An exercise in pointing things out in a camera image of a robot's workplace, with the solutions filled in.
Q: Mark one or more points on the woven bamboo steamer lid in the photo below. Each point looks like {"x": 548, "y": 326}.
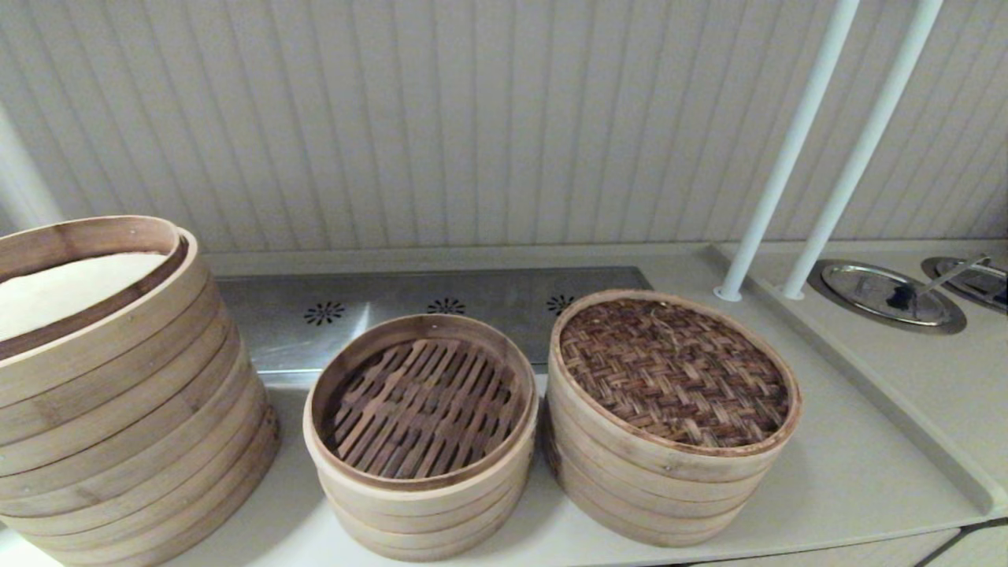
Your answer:
{"x": 669, "y": 370}

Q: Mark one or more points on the small bamboo steamer stack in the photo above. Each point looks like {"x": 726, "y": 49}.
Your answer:
{"x": 654, "y": 512}
{"x": 425, "y": 512}

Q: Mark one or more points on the round steel lid black knob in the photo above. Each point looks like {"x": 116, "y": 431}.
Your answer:
{"x": 866, "y": 295}

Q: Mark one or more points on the tall wide bamboo steamer stack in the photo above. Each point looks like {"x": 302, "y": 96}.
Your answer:
{"x": 118, "y": 409}

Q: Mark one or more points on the white steamer cloth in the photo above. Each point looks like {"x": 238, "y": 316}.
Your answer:
{"x": 63, "y": 291}

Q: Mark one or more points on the stainless steel vent panel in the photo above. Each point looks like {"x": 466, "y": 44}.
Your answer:
{"x": 276, "y": 346}

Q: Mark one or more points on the white slanted pole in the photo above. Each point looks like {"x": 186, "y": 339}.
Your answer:
{"x": 796, "y": 126}
{"x": 869, "y": 134}

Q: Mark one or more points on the white pipe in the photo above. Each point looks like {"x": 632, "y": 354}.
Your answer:
{"x": 24, "y": 197}

